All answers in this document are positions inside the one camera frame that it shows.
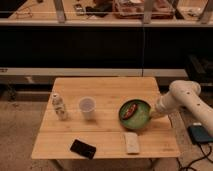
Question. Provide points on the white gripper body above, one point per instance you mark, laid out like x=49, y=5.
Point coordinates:
x=162, y=107

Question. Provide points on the green ceramic bowl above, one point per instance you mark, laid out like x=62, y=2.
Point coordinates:
x=139, y=119

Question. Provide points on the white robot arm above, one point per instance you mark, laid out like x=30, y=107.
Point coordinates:
x=184, y=93

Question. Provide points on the brown food in bowl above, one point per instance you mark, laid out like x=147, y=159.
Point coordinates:
x=130, y=111

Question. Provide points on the folded beige cloth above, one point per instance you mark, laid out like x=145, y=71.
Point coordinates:
x=132, y=143

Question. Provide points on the wooden folding table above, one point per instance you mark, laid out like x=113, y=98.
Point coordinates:
x=105, y=133

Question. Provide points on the translucent plastic cup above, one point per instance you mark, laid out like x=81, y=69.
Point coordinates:
x=87, y=107

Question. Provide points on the black smartphone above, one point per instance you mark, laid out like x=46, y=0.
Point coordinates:
x=83, y=149

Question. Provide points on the red tray on shelf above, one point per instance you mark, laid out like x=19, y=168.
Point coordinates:
x=161, y=9

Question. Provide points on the small white bottle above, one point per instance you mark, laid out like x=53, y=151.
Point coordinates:
x=59, y=107

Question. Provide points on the black device on shelf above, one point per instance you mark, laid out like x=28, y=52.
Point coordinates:
x=100, y=11

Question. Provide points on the eyeglasses on shelf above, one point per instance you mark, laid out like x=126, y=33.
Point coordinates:
x=22, y=14

